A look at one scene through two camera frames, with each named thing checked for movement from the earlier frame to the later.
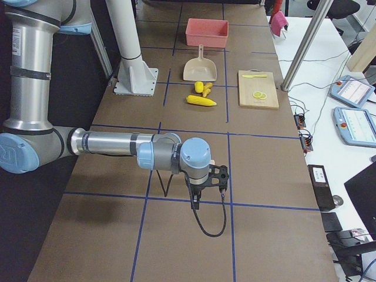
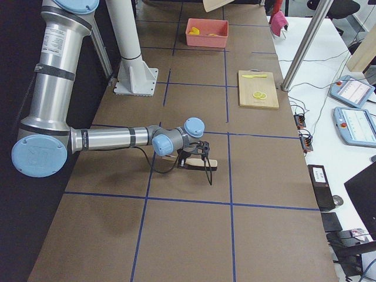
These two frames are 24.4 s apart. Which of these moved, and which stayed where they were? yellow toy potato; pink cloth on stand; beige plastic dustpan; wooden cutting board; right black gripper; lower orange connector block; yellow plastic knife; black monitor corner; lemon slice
Moved: yellow toy potato; right black gripper; beige plastic dustpan
Stayed: lemon slice; yellow plastic knife; black monitor corner; pink cloth on stand; lower orange connector block; wooden cutting board
